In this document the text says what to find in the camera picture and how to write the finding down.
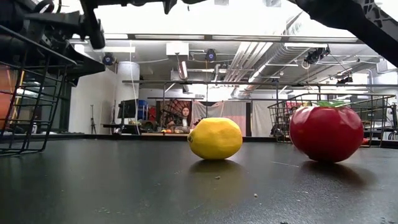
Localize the person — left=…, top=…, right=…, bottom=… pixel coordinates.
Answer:
left=178, top=106, right=192, bottom=129

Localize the copper wire basket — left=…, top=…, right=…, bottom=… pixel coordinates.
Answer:
left=267, top=92, right=397, bottom=148

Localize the black table mat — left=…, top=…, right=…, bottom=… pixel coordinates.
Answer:
left=0, top=136, right=398, bottom=224

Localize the ceiling camera with blue lens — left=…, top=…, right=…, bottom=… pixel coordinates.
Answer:
left=102, top=52, right=117, bottom=67
left=205, top=48, right=218, bottom=63

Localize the black background monitor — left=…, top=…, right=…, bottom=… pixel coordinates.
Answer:
left=117, top=99, right=138, bottom=120

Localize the red patterned wall hanging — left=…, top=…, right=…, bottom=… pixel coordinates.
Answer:
left=157, top=99, right=192, bottom=129

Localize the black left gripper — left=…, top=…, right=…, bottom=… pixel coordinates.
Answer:
left=23, top=26, right=107, bottom=86

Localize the yellow lemon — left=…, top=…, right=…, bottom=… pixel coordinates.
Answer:
left=187, top=116, right=244, bottom=161

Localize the silver ventilation duct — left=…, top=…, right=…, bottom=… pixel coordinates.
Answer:
left=223, top=42, right=312, bottom=83

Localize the white curtain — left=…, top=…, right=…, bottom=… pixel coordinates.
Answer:
left=190, top=100, right=272, bottom=138

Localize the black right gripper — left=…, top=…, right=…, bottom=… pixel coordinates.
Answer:
left=23, top=0, right=163, bottom=50

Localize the black wire basket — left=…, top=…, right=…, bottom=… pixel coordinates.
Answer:
left=0, top=24, right=77, bottom=157

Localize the black ceiling mounted device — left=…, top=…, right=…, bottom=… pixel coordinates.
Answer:
left=303, top=46, right=331, bottom=65

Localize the blue barrel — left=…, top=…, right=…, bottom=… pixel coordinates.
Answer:
left=137, top=99, right=149, bottom=122

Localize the black tripod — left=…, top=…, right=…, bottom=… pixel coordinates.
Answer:
left=90, top=104, right=98, bottom=135

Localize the red tomato with green leaf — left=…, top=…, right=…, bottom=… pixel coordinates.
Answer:
left=289, top=100, right=365, bottom=164

